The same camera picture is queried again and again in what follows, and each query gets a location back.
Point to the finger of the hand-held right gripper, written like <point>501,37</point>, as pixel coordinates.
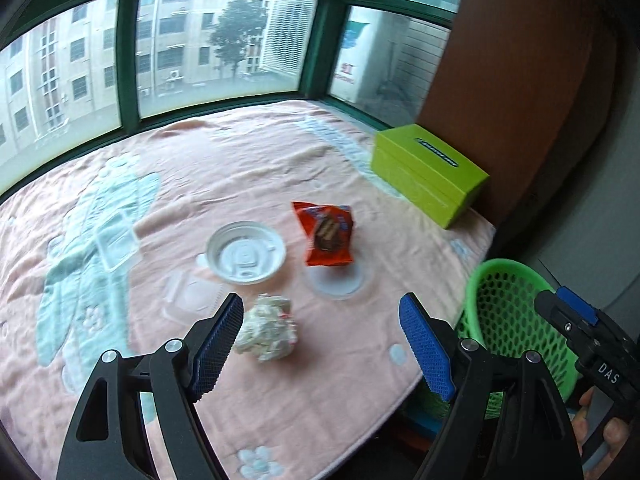
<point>555,315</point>
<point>577,305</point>

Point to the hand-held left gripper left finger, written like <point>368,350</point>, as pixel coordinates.
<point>217,345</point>

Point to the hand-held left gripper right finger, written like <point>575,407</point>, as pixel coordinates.
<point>425,345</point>

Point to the paper ball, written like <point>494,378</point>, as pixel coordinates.
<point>265,330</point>

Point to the green plastic basket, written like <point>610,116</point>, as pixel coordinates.
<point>505,305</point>

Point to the person's right hand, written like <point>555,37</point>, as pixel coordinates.
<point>612,432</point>

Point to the clear flat plastic tray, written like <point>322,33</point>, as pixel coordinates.
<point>192,295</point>

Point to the white round plastic lid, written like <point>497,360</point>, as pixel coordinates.
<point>245,255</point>

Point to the clear round plastic lid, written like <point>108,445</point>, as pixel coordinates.
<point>340,282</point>

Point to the pink printed blanket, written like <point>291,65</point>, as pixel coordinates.
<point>310,400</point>

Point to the clear square plastic container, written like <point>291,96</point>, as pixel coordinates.
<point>117,240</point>

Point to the orange snack packet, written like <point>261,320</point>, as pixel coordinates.
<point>325,235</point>

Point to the green tissue box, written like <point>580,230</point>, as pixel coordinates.
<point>425,170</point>

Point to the brown wooden cabinet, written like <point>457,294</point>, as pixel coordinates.
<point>525,85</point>

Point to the green window frame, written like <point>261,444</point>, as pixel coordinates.
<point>127,60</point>

